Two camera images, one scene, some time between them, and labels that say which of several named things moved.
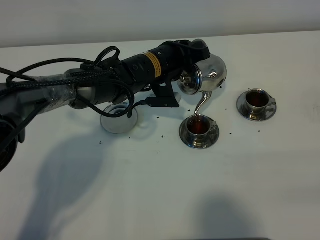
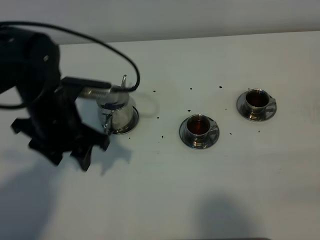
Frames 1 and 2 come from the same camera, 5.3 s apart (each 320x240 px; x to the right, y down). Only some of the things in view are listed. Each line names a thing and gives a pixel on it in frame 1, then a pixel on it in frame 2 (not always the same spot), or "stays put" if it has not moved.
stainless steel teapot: (206, 76) → (114, 105)
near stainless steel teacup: (199, 126) stays put
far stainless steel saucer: (243, 110) stays put
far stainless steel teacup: (256, 100) stays put
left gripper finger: (198, 50) → (88, 137)
